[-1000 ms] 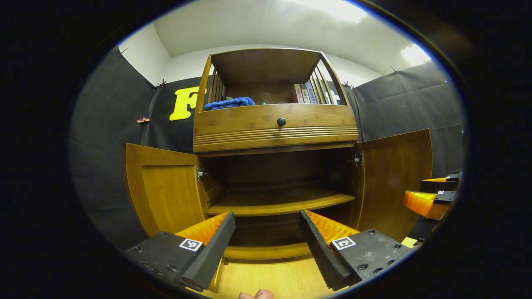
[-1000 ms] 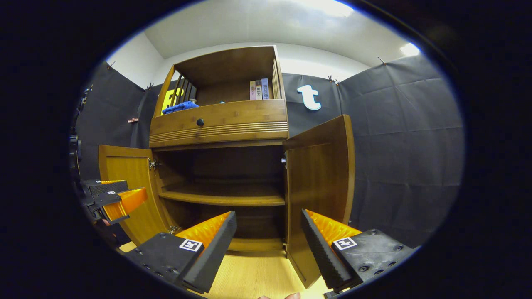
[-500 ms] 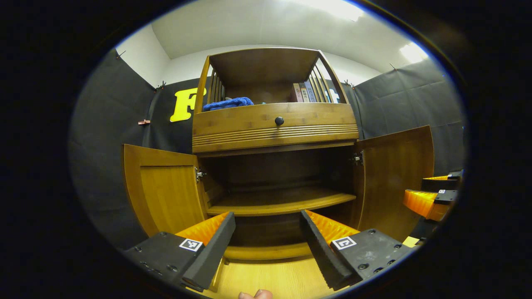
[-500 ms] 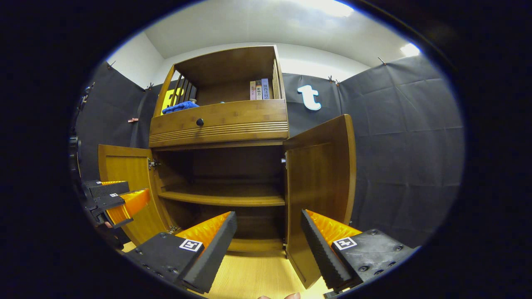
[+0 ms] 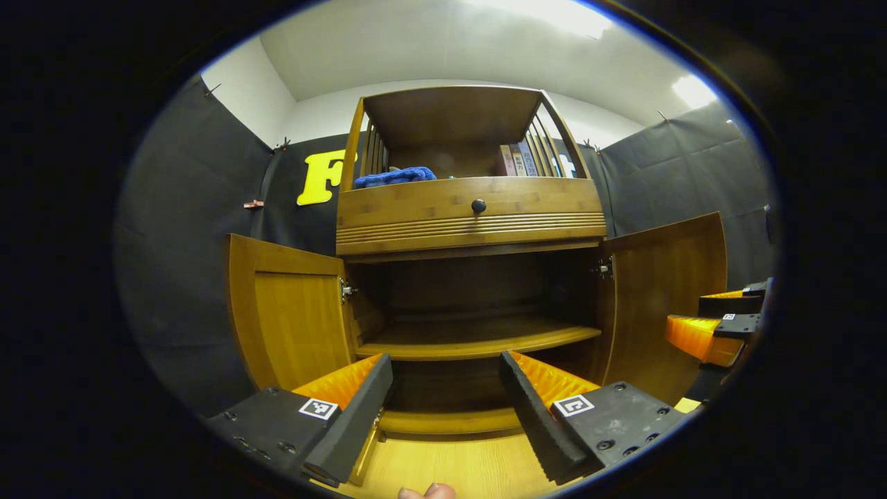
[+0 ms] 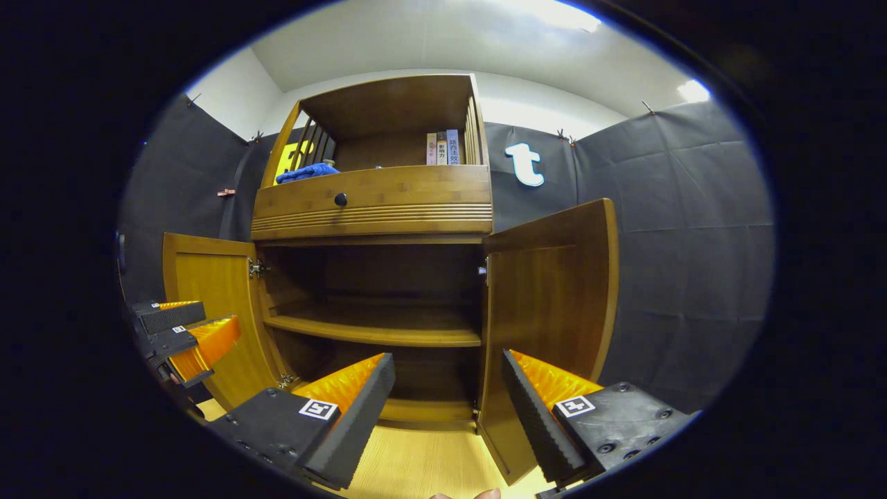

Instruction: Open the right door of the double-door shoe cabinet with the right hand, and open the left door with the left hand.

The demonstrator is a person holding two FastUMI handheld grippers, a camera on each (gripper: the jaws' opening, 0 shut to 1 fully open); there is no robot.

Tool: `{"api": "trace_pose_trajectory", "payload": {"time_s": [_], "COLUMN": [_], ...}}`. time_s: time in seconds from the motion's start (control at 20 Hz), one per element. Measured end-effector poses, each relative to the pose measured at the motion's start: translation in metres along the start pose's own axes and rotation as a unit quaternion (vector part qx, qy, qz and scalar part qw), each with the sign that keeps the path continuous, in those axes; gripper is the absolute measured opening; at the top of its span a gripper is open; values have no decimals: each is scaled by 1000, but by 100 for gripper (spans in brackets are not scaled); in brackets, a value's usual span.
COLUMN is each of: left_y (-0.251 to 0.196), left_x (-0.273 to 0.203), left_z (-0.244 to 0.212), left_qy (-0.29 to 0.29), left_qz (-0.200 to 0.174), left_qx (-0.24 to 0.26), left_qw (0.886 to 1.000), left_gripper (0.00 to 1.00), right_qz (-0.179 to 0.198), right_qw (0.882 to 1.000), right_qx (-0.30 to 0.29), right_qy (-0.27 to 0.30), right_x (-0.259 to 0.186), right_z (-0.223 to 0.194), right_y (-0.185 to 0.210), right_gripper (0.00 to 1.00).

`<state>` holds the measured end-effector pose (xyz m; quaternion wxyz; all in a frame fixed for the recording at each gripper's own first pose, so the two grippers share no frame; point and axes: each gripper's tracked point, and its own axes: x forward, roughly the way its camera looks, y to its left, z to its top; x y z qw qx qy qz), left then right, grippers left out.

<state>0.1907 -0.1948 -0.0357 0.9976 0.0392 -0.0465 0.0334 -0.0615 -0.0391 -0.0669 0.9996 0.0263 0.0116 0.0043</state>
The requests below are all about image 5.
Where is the black backdrop cloth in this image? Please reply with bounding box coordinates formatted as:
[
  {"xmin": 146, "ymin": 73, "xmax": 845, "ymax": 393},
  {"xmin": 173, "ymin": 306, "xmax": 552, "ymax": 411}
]
[{"xmin": 114, "ymin": 75, "xmax": 780, "ymax": 417}]

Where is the wooden shoe cabinet door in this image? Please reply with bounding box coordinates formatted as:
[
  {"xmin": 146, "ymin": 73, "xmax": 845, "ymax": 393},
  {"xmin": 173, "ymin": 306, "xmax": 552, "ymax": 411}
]
[
  {"xmin": 597, "ymin": 211, "xmax": 728, "ymax": 406},
  {"xmin": 227, "ymin": 234, "xmax": 358, "ymax": 392}
]

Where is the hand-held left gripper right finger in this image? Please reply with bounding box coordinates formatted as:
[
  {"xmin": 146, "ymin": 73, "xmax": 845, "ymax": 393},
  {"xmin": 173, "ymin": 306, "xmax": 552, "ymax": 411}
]
[{"xmin": 499, "ymin": 350, "xmax": 690, "ymax": 486}]

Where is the wooden ribbed drawer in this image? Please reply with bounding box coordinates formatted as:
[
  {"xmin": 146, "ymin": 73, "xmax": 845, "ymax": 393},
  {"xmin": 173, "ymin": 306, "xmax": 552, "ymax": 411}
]
[{"xmin": 336, "ymin": 176, "xmax": 608, "ymax": 257}]

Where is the wooden inner shelf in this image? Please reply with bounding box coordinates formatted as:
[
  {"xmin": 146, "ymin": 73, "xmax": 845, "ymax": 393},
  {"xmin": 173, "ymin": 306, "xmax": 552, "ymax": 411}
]
[{"xmin": 355, "ymin": 315, "xmax": 602, "ymax": 361}]

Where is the small ceiling light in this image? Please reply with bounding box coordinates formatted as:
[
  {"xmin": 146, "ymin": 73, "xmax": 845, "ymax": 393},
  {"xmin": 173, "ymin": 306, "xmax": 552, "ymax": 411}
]
[{"xmin": 671, "ymin": 74, "xmax": 718, "ymax": 110}]

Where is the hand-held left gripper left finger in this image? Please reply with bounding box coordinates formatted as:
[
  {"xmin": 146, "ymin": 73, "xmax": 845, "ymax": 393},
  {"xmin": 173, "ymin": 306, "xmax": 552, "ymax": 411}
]
[{"xmin": 207, "ymin": 353, "xmax": 394, "ymax": 488}]

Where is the blue folded towel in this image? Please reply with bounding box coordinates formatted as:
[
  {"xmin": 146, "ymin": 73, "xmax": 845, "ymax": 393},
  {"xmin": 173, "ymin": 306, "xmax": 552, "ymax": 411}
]
[{"xmin": 354, "ymin": 166, "xmax": 437, "ymax": 189}]

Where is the wooden double-door shoe cabinet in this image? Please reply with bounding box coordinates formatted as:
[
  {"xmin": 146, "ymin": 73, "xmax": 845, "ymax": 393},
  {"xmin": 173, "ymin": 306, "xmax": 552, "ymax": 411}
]
[{"xmin": 227, "ymin": 85, "xmax": 728, "ymax": 437}]

